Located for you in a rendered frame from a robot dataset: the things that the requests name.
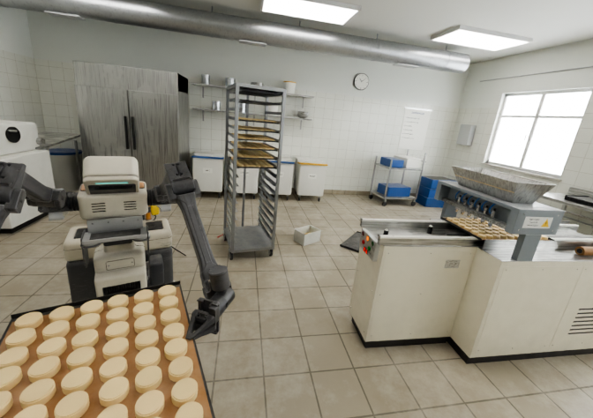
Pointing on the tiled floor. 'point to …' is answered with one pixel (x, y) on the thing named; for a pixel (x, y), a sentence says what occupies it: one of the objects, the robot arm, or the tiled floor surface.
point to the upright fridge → (133, 115)
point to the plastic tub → (306, 235)
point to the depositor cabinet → (525, 306)
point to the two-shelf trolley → (401, 182)
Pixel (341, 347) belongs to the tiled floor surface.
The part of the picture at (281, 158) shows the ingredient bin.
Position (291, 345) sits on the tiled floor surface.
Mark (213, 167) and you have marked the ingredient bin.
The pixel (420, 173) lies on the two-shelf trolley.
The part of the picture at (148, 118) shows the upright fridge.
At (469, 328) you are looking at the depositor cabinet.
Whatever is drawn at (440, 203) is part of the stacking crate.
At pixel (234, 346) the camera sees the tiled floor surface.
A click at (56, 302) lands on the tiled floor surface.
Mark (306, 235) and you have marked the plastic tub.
